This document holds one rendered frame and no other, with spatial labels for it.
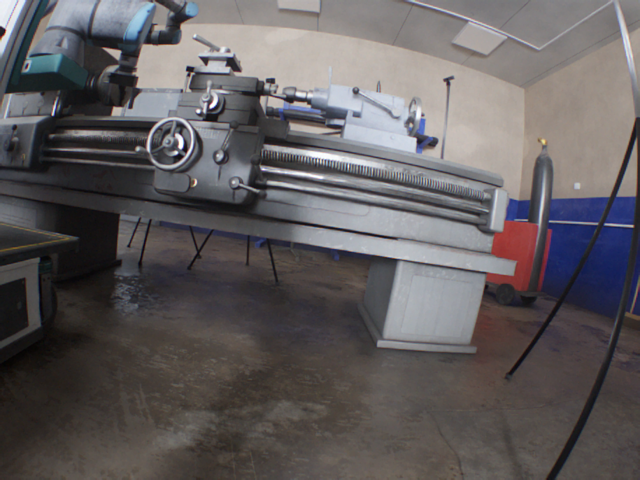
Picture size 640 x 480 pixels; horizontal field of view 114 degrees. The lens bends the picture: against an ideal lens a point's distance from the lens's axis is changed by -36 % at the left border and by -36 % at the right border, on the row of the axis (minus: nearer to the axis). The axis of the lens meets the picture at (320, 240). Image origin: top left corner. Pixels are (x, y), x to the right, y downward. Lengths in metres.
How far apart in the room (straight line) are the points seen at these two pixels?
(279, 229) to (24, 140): 1.42
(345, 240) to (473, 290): 0.66
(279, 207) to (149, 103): 4.39
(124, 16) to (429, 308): 1.56
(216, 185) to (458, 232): 1.04
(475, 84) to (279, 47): 3.22
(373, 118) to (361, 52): 3.79
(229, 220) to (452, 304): 1.00
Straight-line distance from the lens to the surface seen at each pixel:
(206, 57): 1.48
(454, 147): 5.17
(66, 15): 1.12
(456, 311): 1.49
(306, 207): 1.32
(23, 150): 1.89
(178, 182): 1.24
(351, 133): 1.45
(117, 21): 1.08
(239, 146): 1.21
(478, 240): 1.53
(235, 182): 1.14
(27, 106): 2.18
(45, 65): 1.05
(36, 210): 1.89
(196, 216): 1.22
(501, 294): 3.16
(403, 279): 1.36
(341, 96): 1.58
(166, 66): 5.69
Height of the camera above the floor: 0.51
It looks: 4 degrees down
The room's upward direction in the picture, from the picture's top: 9 degrees clockwise
